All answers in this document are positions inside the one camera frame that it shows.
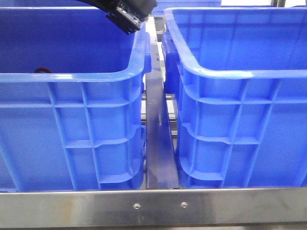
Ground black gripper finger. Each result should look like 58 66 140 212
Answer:
105 0 158 35

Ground red push button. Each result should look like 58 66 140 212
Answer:
35 67 52 73

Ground blue plastic bin left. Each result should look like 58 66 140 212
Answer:
0 7 152 193

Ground blue plastic bin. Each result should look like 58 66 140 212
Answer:
0 7 152 193
162 7 307 189

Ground blue plastic bin right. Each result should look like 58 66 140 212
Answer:
162 7 307 189

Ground dark metal divider rail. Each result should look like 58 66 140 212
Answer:
145 30 179 189

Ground steel rack front rail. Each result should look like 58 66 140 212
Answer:
0 187 307 228

